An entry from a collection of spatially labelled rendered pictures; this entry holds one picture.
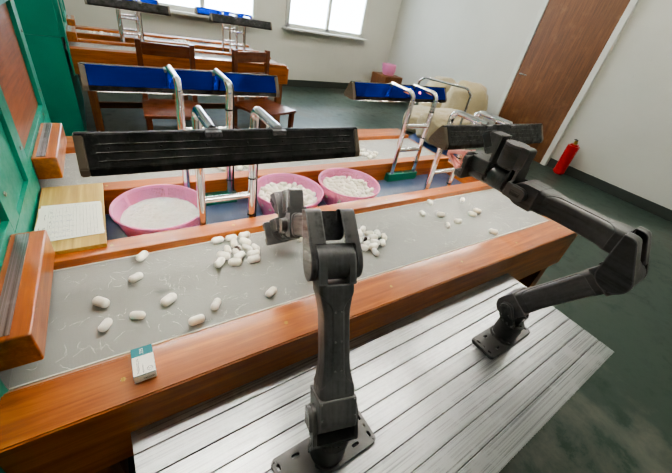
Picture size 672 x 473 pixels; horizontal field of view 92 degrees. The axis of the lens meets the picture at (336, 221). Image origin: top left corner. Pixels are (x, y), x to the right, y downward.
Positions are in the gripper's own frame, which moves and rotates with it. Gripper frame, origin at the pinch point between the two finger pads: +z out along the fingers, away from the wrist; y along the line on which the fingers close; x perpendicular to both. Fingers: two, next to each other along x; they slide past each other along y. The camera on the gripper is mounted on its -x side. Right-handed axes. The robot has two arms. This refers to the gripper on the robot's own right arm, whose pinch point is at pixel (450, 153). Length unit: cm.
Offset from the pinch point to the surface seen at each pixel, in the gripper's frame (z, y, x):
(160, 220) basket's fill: 39, 75, 33
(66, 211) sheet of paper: 45, 97, 29
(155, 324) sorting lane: -1, 82, 33
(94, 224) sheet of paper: 36, 91, 29
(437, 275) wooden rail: -17.2, 9.5, 31.0
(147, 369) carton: -14, 85, 29
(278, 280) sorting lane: 1, 52, 33
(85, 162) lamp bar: 12, 88, 0
